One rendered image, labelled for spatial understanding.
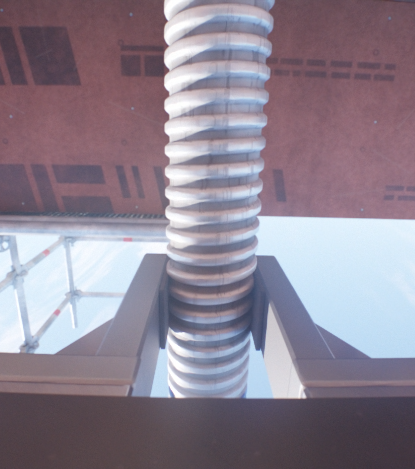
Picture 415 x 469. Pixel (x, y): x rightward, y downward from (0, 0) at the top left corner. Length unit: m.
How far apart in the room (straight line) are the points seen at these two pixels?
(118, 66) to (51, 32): 0.23
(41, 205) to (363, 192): 1.14
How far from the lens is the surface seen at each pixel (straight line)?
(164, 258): 0.15
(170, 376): 0.17
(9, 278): 2.12
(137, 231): 1.07
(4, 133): 1.32
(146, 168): 1.16
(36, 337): 2.47
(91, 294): 2.93
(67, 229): 1.13
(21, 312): 2.29
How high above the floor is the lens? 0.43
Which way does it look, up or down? 17 degrees up
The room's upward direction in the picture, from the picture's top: 179 degrees counter-clockwise
